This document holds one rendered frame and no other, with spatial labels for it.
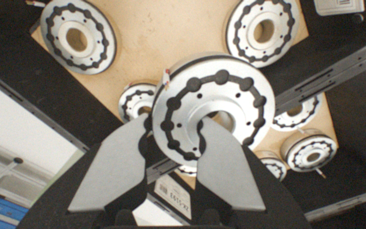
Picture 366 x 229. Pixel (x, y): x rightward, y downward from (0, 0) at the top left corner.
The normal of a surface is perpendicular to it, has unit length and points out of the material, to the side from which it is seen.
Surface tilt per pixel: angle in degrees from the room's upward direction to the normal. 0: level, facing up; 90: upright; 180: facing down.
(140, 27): 0
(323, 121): 0
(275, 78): 90
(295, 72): 90
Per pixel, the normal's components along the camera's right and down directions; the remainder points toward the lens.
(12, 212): 0.73, -0.60
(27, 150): 0.02, 0.48
